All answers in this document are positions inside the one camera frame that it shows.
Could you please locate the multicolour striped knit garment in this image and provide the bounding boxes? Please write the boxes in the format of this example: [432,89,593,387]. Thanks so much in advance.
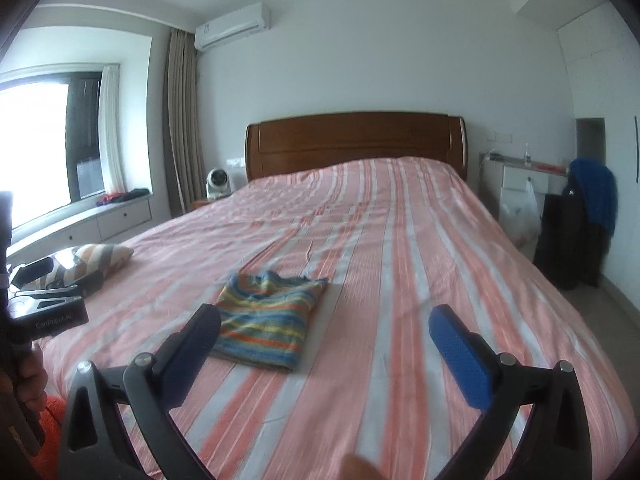
[209,270,329,373]

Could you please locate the white window seat cabinet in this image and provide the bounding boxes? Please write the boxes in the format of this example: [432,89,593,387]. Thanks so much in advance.
[5,195,153,266]

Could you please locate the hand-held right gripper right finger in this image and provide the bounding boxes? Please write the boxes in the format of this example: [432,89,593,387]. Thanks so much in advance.
[428,304,593,480]

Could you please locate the brown curtain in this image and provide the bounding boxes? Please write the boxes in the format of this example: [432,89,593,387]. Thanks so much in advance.
[165,29,206,218]

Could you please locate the person's right hand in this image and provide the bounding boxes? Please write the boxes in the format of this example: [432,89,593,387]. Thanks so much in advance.
[340,452,386,480]

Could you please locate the white plastic bag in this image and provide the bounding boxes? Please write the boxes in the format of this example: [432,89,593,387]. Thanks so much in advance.
[500,180,540,243]

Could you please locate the person's left forearm orange sleeve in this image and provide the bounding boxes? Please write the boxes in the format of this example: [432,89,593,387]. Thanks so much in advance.
[35,395,68,480]

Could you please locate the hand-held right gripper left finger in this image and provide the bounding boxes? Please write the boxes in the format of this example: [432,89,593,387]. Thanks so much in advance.
[59,302,223,480]

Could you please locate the white sheer curtain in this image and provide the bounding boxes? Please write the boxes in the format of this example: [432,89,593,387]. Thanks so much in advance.
[98,64,126,196]

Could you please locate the window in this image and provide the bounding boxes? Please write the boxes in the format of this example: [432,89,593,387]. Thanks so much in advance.
[0,72,108,231]

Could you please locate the person's left hand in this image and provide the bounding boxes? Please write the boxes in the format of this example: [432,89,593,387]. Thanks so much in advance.
[15,340,49,416]

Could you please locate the striped pillow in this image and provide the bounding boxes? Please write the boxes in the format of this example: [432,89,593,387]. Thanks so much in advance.
[47,243,135,286]

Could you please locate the blue garment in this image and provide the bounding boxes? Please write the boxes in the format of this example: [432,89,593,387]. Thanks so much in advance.
[570,158,617,238]

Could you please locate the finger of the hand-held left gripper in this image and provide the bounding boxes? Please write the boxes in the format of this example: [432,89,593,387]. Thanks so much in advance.
[14,284,86,311]
[9,255,105,292]

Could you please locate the black garment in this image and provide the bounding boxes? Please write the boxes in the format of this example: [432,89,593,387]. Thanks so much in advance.
[532,192,613,291]

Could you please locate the wooden headboard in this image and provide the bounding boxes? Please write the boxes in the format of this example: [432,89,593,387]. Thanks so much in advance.
[245,111,468,183]

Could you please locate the white air conditioner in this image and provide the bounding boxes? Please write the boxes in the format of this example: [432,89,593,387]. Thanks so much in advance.
[194,2,271,52]

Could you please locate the white round fan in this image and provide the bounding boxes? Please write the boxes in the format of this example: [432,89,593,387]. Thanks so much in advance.
[206,167,235,201]

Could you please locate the bed with pink striped sheet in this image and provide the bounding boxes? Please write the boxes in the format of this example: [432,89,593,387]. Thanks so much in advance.
[30,156,626,480]

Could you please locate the white desk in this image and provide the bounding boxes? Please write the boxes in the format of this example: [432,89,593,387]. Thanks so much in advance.
[479,152,571,221]

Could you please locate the white wardrobe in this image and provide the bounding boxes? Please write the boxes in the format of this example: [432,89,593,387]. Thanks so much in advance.
[557,0,640,286]

